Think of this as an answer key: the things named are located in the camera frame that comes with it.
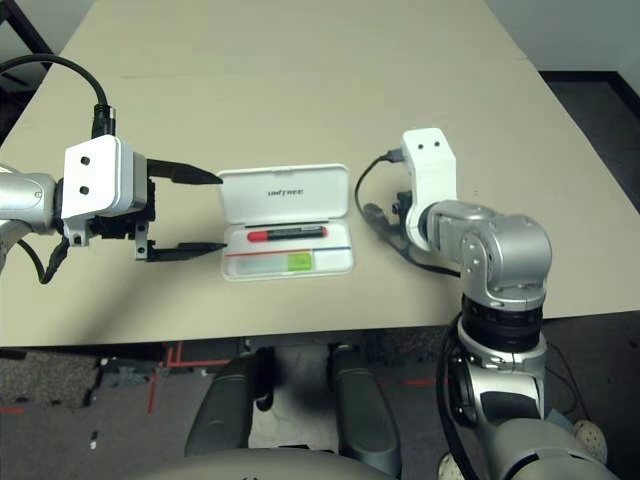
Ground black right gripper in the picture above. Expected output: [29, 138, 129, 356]
[362, 188, 414, 227]

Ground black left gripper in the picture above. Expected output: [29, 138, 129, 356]
[92, 158, 229, 262]

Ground white plastic pencil case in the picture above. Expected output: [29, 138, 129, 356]
[218, 162, 355, 283]

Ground red black marker pen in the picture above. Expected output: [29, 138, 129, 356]
[246, 225, 329, 244]

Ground green white highlighter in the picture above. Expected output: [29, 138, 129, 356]
[234, 251, 315, 275]

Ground grey robot right leg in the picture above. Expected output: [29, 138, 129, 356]
[329, 343, 401, 476]

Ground grey robot leg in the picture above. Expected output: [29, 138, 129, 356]
[184, 347, 276, 459]
[329, 343, 401, 476]

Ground grey robot left leg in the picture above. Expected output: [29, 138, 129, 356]
[184, 347, 276, 459]

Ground beige side table black legs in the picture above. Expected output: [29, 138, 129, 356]
[0, 0, 54, 56]

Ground white perforated shoe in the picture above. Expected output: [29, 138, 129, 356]
[572, 419, 609, 464]
[438, 452, 474, 480]

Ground silver robot torso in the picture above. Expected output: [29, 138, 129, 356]
[149, 447, 381, 480]

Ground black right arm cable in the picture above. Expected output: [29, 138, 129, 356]
[354, 148, 464, 279]

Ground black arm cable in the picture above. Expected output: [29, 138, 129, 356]
[0, 53, 119, 286]
[354, 148, 464, 279]

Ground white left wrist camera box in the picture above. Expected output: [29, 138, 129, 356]
[60, 134, 150, 247]

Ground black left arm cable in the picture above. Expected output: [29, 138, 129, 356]
[0, 53, 119, 286]

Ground thin black floor cable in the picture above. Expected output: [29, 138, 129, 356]
[547, 344, 591, 416]

